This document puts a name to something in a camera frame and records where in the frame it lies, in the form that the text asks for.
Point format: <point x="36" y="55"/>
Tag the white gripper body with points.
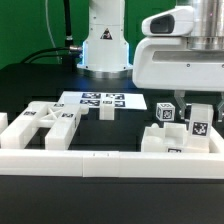
<point x="183" y="49"/>

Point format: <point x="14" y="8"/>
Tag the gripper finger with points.
<point x="220" y="109"/>
<point x="185" y="109"/>

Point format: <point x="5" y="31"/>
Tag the white chair seat part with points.
<point x="174" y="138"/>

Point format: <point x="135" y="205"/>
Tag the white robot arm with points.
<point x="105" y="51"/>

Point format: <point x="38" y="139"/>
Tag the white chair back part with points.
<point x="62" y="120"/>

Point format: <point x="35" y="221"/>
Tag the white marker sheet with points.
<point x="93" y="99"/>

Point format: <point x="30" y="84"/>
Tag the white block at left edge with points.
<point x="3" y="121"/>

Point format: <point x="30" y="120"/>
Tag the white U-shaped fence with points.
<point x="116" y="164"/>

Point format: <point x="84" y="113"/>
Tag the black vertical cable post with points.
<point x="68" y="29"/>

